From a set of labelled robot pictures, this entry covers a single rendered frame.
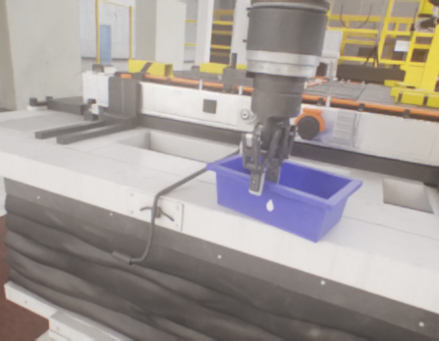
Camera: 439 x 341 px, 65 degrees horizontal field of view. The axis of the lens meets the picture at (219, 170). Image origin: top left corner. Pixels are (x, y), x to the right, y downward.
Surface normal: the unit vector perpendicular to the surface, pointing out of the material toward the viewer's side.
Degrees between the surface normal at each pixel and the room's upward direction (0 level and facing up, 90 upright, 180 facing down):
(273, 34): 90
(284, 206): 95
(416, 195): 90
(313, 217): 95
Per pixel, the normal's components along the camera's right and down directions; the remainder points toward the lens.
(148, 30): -0.40, 0.26
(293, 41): 0.00, 0.33
